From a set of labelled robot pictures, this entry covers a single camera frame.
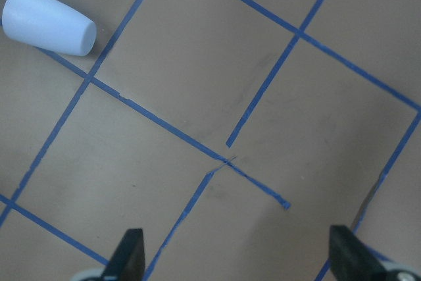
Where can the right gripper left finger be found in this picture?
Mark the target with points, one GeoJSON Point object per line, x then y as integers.
{"type": "Point", "coordinates": [128, 260]}

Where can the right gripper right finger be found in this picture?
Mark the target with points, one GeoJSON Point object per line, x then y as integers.
{"type": "Point", "coordinates": [350, 259]}

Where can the light blue plastic cup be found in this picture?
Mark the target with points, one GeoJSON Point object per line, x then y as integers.
{"type": "Point", "coordinates": [50, 25]}

